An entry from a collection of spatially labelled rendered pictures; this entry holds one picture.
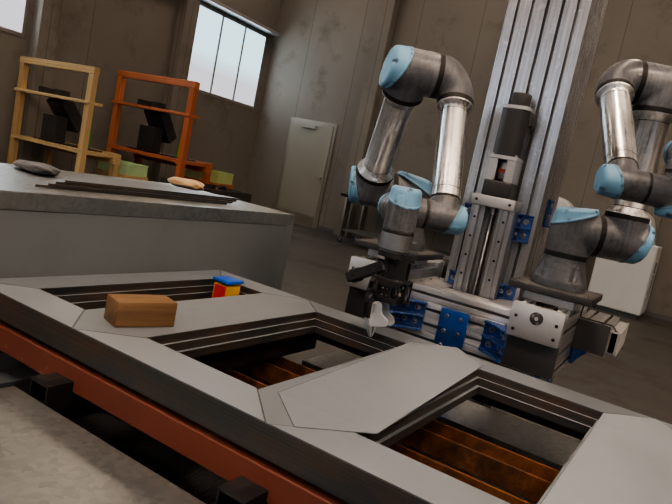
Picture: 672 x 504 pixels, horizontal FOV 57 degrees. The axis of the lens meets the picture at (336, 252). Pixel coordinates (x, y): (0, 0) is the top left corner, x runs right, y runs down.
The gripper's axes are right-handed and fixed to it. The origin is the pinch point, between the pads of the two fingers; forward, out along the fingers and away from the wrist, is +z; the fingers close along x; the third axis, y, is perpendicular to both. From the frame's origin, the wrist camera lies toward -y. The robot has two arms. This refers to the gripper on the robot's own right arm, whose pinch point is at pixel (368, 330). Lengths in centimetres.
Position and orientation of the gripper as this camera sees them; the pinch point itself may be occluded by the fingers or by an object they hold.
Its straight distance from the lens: 150.3
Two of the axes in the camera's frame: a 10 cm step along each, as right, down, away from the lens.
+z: -2.0, 9.7, 1.3
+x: 5.3, 0.0, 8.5
